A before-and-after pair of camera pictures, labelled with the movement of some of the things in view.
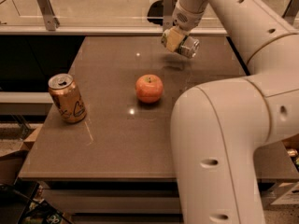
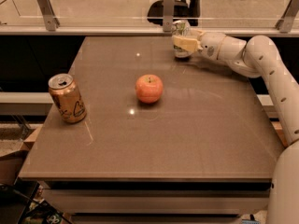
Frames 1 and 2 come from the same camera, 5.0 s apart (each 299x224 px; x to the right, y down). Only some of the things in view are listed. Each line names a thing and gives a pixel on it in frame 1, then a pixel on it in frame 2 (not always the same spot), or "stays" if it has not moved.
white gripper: [186, 19] to [211, 46]
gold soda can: [67, 100] stays
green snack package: [39, 211] stays
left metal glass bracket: [51, 21] stays
